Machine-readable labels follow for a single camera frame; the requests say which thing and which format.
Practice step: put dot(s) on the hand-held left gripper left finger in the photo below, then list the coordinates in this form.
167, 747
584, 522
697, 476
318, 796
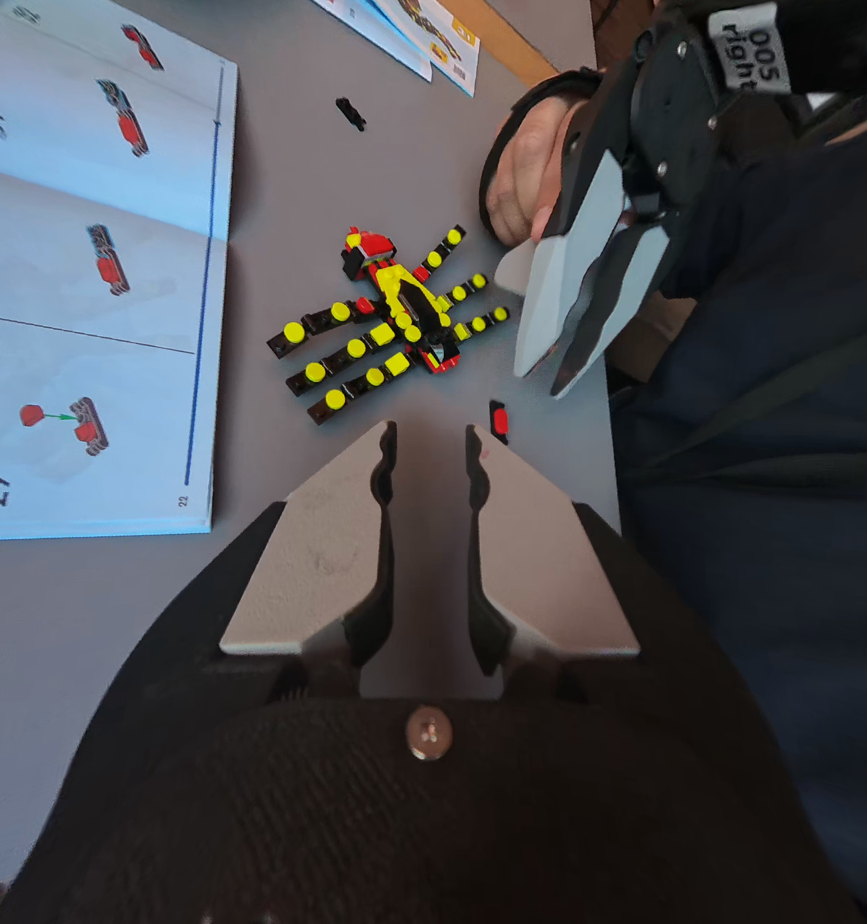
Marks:
310, 563

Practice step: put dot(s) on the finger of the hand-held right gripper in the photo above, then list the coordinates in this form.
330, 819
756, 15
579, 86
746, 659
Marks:
560, 289
632, 289

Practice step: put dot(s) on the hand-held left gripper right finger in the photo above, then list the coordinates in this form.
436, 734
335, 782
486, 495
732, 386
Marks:
549, 570

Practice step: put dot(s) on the small red black lego piece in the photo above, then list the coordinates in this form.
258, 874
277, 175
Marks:
500, 420

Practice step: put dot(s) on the black yellow red lego spider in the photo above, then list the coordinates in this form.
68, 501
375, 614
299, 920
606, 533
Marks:
404, 296

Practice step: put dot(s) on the yellow print lego leaflet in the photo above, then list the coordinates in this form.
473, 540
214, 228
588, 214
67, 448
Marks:
444, 40

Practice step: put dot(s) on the white blue lego leaflet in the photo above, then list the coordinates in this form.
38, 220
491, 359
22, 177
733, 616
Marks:
365, 32

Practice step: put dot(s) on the open lego instruction booklet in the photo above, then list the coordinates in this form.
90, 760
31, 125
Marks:
79, 346

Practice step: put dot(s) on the person's right hand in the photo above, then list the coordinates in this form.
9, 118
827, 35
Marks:
520, 180

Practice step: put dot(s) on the wooden panel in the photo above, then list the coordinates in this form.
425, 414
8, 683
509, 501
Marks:
516, 40

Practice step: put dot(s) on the person's dark navy clothing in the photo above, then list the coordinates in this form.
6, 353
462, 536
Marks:
765, 577

